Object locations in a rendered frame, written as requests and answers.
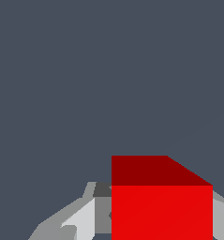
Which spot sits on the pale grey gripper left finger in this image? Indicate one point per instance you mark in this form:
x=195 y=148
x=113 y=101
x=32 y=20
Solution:
x=82 y=215

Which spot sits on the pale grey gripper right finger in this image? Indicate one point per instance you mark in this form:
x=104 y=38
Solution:
x=222 y=218

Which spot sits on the red cube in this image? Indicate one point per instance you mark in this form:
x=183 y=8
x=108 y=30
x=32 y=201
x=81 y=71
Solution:
x=161 y=209

